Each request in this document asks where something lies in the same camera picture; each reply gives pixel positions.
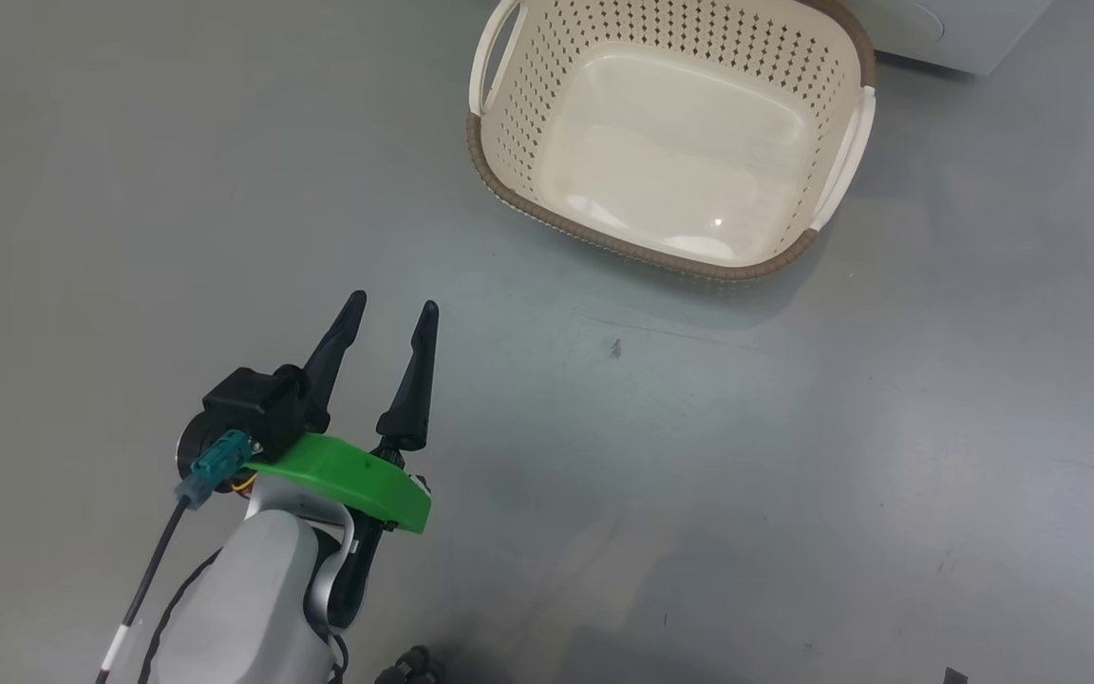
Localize left camera cable teal connector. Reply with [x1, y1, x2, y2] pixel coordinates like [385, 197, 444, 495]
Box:
[94, 429, 256, 684]

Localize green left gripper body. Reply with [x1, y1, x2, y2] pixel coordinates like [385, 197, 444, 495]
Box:
[245, 433, 433, 630]

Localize white washing machine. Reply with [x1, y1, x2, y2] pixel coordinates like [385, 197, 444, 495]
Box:
[837, 0, 1053, 77]

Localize cream perforated laundry basket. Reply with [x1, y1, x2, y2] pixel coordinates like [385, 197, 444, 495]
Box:
[466, 0, 878, 283]

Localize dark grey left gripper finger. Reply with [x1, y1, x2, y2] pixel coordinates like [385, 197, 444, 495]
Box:
[375, 300, 441, 453]
[300, 290, 368, 435]

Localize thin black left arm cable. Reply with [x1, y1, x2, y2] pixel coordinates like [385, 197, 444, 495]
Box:
[134, 549, 222, 684]

